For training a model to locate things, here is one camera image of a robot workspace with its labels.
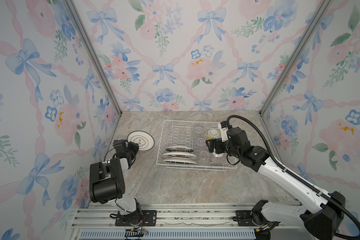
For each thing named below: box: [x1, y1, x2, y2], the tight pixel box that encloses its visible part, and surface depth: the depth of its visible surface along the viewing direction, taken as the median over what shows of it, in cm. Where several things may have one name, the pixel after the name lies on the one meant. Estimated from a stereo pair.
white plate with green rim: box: [127, 130, 155, 151], surface depth 102 cm
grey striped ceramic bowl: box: [211, 152, 225, 164], surface depth 91 cm
